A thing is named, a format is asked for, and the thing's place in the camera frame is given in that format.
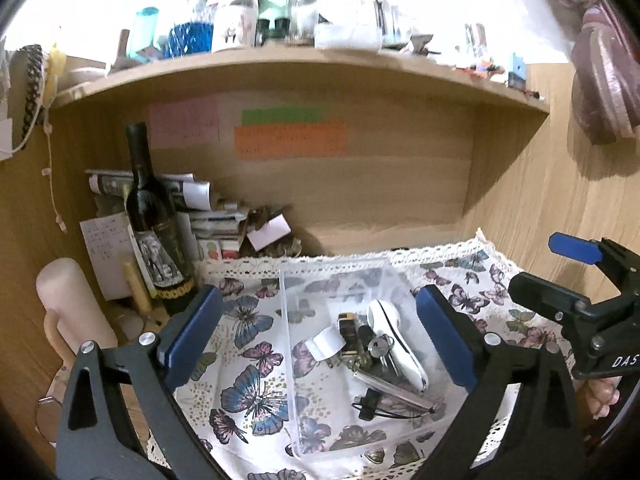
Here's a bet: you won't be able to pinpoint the person's hand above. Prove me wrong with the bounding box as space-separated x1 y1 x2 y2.
582 377 620 419

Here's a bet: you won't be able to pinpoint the white handwritten note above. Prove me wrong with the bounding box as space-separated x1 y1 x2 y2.
79 212 134 301

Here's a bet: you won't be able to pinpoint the small pink white card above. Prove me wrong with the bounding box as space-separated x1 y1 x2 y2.
247 214 292 252

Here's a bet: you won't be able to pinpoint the braided strap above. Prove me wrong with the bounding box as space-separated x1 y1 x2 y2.
18 44 47 151

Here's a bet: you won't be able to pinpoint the white remote control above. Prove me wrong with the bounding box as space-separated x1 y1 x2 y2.
367 300 428 392

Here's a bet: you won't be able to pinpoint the clear plastic box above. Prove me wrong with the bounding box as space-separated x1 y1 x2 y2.
280 258 466 460

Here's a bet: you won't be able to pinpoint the green bottle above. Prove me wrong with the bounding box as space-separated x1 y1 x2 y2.
255 0 291 47

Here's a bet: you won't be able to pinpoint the butterfly print cloth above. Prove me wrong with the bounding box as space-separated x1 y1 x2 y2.
175 234 572 479

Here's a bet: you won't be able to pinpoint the stack of papers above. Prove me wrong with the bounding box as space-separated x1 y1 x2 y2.
86 168 304 261

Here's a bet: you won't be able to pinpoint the teal cup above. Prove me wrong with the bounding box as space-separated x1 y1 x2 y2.
128 6 160 58

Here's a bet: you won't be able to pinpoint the silver pen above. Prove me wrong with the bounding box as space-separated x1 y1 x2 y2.
352 370 437 413

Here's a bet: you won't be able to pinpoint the green sticky note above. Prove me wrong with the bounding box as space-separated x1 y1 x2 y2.
241 105 326 126

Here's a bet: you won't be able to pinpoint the white tape roll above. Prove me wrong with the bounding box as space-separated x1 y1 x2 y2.
305 326 346 362

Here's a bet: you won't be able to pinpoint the dark wine bottle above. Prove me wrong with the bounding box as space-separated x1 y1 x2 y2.
126 122 198 316

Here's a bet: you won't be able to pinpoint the black gold lighter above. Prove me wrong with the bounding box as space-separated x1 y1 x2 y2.
337 312 361 356

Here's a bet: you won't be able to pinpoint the wooden shelf board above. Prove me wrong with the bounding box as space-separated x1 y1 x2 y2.
53 47 549 114

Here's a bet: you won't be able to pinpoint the silver keys bunch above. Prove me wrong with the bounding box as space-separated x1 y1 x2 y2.
368 335 400 377

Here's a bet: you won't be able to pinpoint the orange sticky note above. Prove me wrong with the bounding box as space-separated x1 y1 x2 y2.
234 122 348 160

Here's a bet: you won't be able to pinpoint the pink sticky note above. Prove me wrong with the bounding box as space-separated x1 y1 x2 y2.
149 96 219 150

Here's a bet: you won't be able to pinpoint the eyeglasses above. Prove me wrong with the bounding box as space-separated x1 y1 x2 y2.
35 396 62 446

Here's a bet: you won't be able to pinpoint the mauve curtain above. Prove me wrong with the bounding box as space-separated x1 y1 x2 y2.
546 0 639 145

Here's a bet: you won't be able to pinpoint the black usb cable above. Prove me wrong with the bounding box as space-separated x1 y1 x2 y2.
350 389 436 422

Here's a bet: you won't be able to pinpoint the yellow thin candle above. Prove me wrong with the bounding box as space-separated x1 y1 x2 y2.
120 260 153 316

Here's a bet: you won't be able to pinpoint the beaded string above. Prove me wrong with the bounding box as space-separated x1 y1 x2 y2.
41 104 68 233

